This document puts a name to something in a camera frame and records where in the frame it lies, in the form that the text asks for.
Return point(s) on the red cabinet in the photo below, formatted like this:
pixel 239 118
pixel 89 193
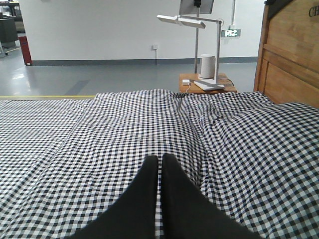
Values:
pixel 25 50

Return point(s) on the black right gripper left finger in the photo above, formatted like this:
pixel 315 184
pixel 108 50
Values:
pixel 132 216

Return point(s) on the wooden headboard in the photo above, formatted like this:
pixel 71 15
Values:
pixel 288 56

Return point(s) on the wooden nightstand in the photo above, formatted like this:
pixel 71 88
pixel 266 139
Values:
pixel 206 86

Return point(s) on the green exit sign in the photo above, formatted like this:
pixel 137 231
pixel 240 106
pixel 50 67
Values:
pixel 230 33

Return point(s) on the white wall socket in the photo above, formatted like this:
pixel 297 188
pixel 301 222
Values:
pixel 155 47

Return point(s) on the white cylindrical speaker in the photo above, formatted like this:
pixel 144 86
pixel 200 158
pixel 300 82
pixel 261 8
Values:
pixel 207 64

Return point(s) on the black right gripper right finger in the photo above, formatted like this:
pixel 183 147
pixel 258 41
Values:
pixel 187 214

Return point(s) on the white desk lamp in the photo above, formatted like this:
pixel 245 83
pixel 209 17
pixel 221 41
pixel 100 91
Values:
pixel 197 23

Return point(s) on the small white charger box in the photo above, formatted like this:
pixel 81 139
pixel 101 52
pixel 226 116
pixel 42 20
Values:
pixel 186 82

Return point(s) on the black white checkered bedsheet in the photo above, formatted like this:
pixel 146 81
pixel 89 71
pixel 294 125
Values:
pixel 64 162

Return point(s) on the grey floor stand pole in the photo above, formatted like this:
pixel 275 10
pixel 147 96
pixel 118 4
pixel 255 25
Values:
pixel 195 8

